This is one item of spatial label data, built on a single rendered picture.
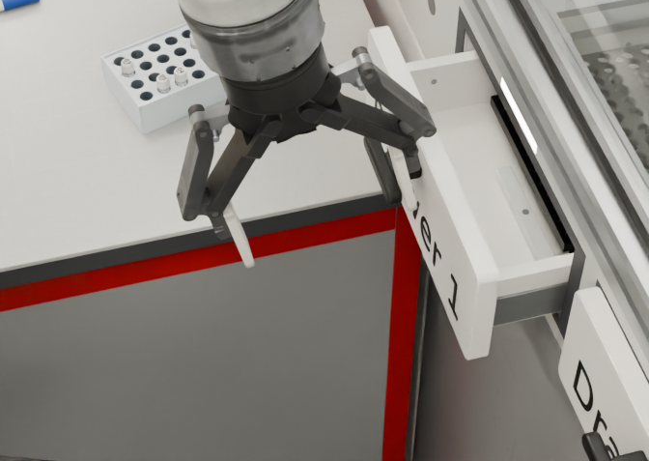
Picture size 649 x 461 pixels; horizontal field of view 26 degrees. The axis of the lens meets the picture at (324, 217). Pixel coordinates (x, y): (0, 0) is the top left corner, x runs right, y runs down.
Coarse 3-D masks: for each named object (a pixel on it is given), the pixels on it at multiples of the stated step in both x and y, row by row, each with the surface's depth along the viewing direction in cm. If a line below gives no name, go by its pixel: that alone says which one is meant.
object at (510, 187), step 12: (504, 168) 122; (504, 180) 121; (516, 180) 121; (504, 192) 121; (516, 192) 120; (516, 204) 119; (528, 204) 119; (516, 216) 119; (528, 216) 118; (528, 228) 117; (540, 228) 117; (528, 240) 117; (540, 240) 117; (540, 252) 116; (552, 252) 116
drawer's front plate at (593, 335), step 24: (576, 312) 104; (600, 312) 102; (576, 336) 105; (600, 336) 101; (624, 336) 101; (576, 360) 107; (600, 360) 101; (624, 360) 99; (600, 384) 102; (624, 384) 98; (648, 384) 98; (576, 408) 109; (600, 408) 103; (624, 408) 98; (648, 408) 96; (600, 432) 104; (624, 432) 99; (648, 432) 95; (648, 456) 96
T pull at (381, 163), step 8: (368, 144) 115; (376, 144) 115; (368, 152) 115; (376, 152) 114; (376, 160) 114; (384, 160) 114; (376, 168) 114; (384, 168) 113; (392, 168) 113; (384, 176) 113; (392, 176) 113; (416, 176) 114; (384, 184) 112; (392, 184) 112; (384, 192) 112; (392, 192) 112; (400, 192) 112; (392, 200) 112; (400, 200) 112
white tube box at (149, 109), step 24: (120, 48) 139; (144, 48) 140; (168, 48) 140; (192, 48) 140; (120, 72) 137; (144, 72) 137; (168, 72) 139; (192, 72) 137; (120, 96) 138; (144, 96) 136; (168, 96) 135; (192, 96) 137; (216, 96) 139; (144, 120) 135; (168, 120) 137
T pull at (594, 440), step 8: (592, 432) 97; (584, 440) 97; (592, 440) 97; (600, 440) 97; (584, 448) 97; (592, 448) 96; (600, 448) 96; (592, 456) 96; (600, 456) 96; (608, 456) 96; (616, 456) 96; (624, 456) 96; (632, 456) 96; (640, 456) 96
